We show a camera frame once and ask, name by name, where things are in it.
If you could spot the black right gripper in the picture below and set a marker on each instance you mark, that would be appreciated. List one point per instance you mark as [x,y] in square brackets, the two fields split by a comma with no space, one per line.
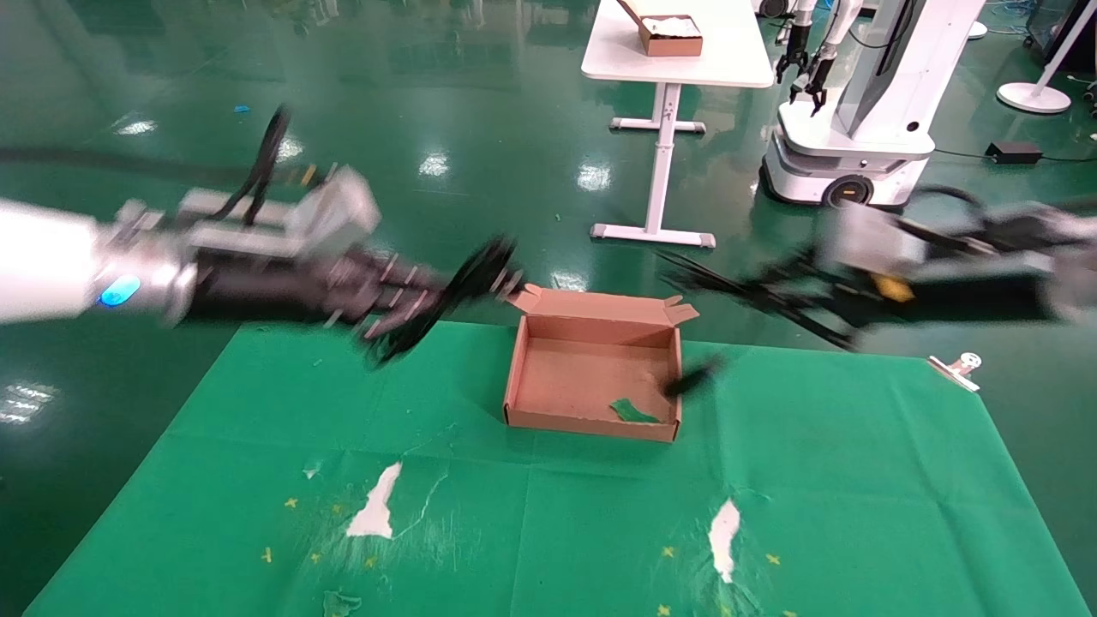
[968,291]

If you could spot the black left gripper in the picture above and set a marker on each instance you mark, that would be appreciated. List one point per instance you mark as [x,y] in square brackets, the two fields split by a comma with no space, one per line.
[266,287]

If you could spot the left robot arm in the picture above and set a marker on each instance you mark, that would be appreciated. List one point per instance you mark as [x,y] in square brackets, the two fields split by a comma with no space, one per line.
[51,261]

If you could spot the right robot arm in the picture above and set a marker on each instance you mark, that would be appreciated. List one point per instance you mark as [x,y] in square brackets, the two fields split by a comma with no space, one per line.
[1076,257]

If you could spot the open brown cardboard box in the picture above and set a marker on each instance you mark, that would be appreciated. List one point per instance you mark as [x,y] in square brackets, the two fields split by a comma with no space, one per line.
[591,377]

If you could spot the small brown cardboard box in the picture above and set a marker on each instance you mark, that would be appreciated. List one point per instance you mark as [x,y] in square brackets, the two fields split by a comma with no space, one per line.
[671,36]

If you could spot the silver cloth clip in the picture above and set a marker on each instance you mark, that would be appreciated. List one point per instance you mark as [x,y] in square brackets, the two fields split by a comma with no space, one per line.
[958,370]

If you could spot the green tape scrap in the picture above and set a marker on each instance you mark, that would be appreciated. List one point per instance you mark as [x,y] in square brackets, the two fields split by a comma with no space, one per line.
[632,413]

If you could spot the white wheeled robot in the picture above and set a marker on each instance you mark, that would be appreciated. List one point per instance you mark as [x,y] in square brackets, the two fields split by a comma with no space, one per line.
[866,111]

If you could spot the green table cloth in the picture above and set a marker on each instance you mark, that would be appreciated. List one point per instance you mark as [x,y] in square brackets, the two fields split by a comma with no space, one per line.
[548,514]

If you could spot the white standing table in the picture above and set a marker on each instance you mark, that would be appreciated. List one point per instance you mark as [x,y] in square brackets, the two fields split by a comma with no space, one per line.
[686,51]

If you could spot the black power adapter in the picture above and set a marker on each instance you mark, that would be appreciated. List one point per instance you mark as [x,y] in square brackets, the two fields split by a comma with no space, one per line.
[1015,153]

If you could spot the white round stand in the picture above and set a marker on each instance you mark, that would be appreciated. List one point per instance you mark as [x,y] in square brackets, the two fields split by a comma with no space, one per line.
[1037,96]

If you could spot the dark cabinet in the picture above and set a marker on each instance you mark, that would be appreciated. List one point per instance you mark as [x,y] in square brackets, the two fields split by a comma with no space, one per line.
[1058,30]

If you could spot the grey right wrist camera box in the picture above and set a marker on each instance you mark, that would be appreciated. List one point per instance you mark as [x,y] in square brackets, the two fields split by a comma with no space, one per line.
[874,240]

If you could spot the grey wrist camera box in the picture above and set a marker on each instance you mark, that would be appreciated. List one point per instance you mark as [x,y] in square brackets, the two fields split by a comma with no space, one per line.
[874,240]
[317,214]

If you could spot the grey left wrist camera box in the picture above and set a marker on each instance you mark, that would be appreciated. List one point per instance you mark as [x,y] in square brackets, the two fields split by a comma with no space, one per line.
[317,214]

